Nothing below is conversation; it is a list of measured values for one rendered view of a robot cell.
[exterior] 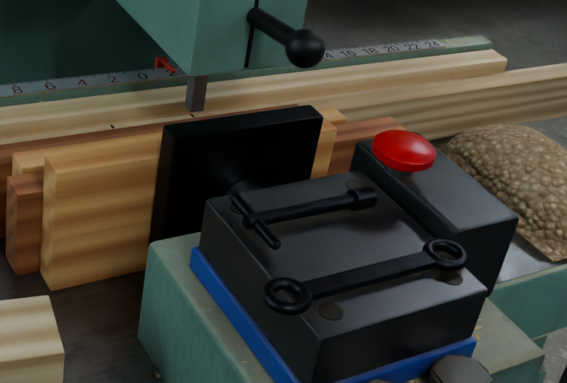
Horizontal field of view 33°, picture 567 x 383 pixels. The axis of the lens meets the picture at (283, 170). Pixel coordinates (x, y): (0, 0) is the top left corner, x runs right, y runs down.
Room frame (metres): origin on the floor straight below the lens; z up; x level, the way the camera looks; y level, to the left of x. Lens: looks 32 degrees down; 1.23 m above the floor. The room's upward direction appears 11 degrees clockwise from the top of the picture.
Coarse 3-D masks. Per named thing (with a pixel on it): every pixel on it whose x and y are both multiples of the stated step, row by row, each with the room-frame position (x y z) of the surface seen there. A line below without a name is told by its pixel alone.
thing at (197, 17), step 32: (128, 0) 0.52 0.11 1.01; (160, 0) 0.48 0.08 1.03; (192, 0) 0.46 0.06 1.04; (224, 0) 0.46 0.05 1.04; (256, 0) 0.47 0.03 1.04; (288, 0) 0.48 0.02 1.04; (160, 32) 0.48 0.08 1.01; (192, 32) 0.45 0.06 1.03; (224, 32) 0.46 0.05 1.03; (256, 32) 0.47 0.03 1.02; (192, 64) 0.45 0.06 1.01; (224, 64) 0.46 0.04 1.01; (256, 64) 0.48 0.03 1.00; (288, 64) 0.49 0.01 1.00
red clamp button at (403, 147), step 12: (384, 132) 0.39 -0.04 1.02; (396, 132) 0.39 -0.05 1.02; (408, 132) 0.39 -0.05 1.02; (372, 144) 0.38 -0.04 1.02; (384, 144) 0.38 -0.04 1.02; (396, 144) 0.38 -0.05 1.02; (408, 144) 0.38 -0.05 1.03; (420, 144) 0.38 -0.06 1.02; (384, 156) 0.37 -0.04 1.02; (396, 156) 0.37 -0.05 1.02; (408, 156) 0.37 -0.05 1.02; (420, 156) 0.38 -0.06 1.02; (432, 156) 0.38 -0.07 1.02; (396, 168) 0.37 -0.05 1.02; (408, 168) 0.37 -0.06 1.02; (420, 168) 0.37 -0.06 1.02
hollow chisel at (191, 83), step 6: (192, 78) 0.51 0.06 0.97; (198, 78) 0.51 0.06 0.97; (204, 78) 0.51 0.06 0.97; (192, 84) 0.51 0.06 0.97; (198, 84) 0.51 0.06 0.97; (204, 84) 0.51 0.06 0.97; (186, 90) 0.51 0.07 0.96; (192, 90) 0.51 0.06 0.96; (198, 90) 0.51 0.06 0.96; (204, 90) 0.51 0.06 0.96; (186, 96) 0.51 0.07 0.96; (192, 96) 0.51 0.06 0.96; (198, 96) 0.51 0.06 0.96; (204, 96) 0.51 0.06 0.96; (186, 102) 0.51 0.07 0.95; (192, 102) 0.51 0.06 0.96; (198, 102) 0.51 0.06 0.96; (192, 108) 0.51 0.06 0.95; (198, 108) 0.51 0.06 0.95
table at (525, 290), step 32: (0, 256) 0.40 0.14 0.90; (512, 256) 0.49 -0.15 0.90; (544, 256) 0.50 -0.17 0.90; (0, 288) 0.37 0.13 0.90; (32, 288) 0.38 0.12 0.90; (96, 288) 0.39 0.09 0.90; (128, 288) 0.39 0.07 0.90; (512, 288) 0.47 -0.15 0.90; (544, 288) 0.49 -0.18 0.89; (64, 320) 0.36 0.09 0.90; (96, 320) 0.36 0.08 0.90; (128, 320) 0.37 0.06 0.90; (512, 320) 0.47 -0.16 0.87; (544, 320) 0.49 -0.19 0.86; (96, 352) 0.34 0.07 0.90; (128, 352) 0.34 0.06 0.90
